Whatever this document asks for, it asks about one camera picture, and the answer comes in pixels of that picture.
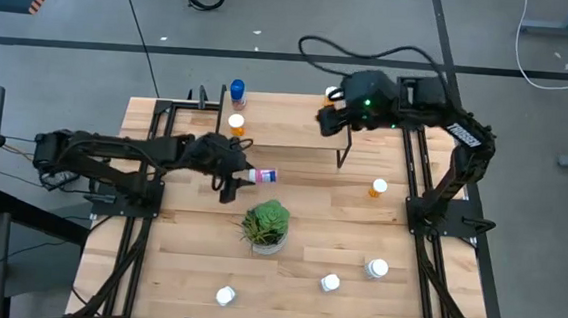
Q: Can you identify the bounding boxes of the black power strip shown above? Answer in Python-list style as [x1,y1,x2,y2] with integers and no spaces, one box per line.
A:
[39,170,82,195]

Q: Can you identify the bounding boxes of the orange pill bottle white cap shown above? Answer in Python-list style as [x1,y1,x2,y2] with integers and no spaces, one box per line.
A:
[226,112,248,138]
[366,177,390,200]
[322,84,340,109]

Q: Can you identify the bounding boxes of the white cable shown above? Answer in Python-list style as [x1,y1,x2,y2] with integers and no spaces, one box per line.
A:
[511,0,568,93]

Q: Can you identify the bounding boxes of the grey triangle-pattern plant pot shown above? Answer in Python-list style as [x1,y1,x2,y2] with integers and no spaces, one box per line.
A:
[249,229,290,257]

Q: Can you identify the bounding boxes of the white medicine bottle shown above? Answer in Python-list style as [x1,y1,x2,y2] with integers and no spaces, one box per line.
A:
[214,284,238,308]
[319,272,342,294]
[363,257,390,281]

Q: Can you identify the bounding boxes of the pink bottle with white cap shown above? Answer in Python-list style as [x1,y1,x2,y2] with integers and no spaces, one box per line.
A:
[246,166,279,186]

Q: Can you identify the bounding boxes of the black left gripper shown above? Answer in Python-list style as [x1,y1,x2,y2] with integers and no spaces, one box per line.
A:
[183,130,262,207]

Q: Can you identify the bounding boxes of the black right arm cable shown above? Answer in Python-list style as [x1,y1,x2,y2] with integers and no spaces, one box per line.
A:
[295,33,453,91]

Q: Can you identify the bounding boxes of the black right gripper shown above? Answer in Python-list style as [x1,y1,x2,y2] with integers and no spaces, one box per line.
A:
[315,65,402,143]

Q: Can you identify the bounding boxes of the green artificial succulent plant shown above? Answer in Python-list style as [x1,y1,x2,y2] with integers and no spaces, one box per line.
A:
[227,194,294,249]

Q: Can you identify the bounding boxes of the brown bottle with blue cap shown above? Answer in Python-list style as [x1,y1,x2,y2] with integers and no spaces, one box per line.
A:
[227,77,248,112]

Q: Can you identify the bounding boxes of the thin yellow wires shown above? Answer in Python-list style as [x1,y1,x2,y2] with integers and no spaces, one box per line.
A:
[0,133,39,162]

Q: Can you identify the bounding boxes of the long thin black cable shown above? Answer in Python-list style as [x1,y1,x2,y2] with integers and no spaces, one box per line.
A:
[110,0,167,96]

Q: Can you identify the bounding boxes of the black aluminium table frame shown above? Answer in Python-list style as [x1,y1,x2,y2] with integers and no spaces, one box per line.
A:
[71,89,506,318]

